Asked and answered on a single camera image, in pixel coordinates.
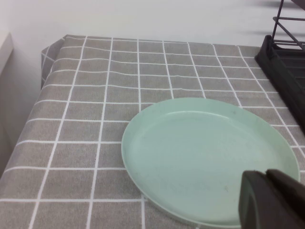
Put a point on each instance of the light green plate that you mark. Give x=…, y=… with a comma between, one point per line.
x=190, y=155

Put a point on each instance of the grey checked tablecloth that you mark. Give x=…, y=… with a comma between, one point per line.
x=95, y=95

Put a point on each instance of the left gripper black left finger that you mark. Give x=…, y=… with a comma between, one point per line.
x=255, y=205

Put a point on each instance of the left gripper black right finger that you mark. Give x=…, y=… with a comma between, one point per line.
x=290, y=188

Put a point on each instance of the black plastic drip tray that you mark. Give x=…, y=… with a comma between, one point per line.
x=286, y=71

